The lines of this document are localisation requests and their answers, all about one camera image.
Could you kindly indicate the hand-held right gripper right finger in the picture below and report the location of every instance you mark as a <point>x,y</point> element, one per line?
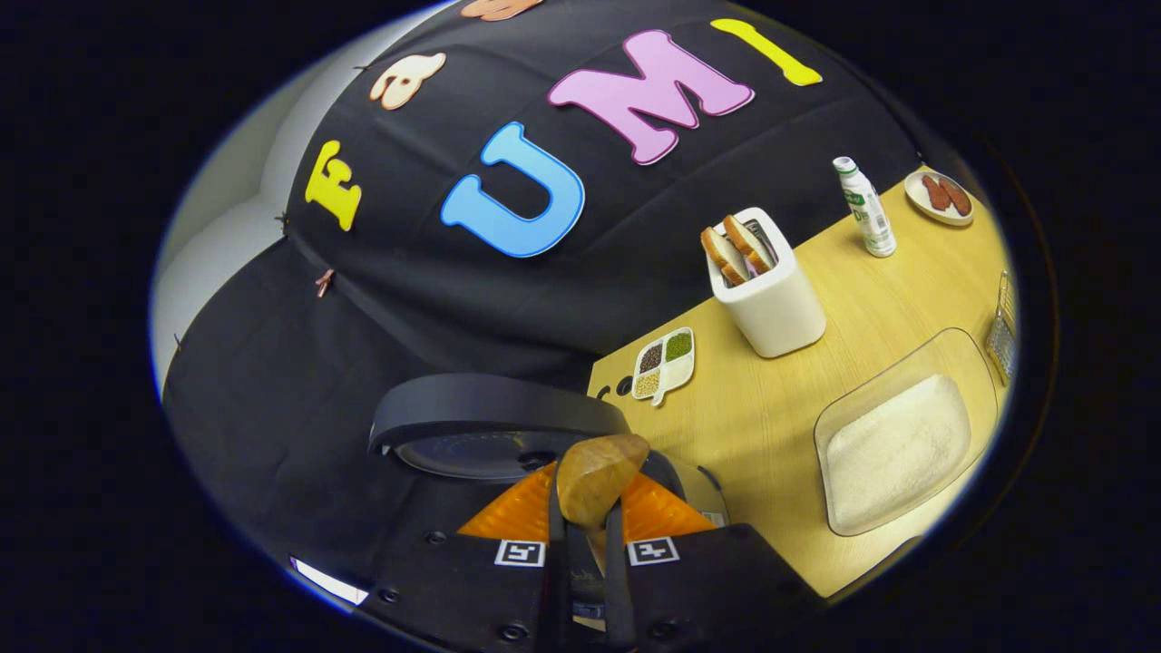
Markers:
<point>617,589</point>

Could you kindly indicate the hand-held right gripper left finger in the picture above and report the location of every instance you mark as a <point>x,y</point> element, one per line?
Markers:
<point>559,589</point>

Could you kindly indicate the wooden spoon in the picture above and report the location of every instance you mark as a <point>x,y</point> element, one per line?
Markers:
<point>599,481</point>

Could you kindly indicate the black and silver rice cooker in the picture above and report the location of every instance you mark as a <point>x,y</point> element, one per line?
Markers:
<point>490,404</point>

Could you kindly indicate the clear tray of white rice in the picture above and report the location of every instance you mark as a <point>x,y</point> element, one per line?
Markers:
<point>898,453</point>

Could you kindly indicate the white divided grain dish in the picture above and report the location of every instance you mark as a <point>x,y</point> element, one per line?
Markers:
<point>676,367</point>

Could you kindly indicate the white toaster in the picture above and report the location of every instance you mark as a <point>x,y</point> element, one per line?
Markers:
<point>775,308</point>

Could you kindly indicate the pink clothes peg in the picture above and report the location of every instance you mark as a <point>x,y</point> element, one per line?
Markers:
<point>324,283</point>

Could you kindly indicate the white milk bottle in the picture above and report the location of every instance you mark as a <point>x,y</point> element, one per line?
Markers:
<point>871,218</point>

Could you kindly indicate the white round plate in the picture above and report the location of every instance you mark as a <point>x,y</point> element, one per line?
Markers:
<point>912,195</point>

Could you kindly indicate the red meat slice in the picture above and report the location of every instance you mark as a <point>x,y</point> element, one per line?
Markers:
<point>956,197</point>
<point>935,193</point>

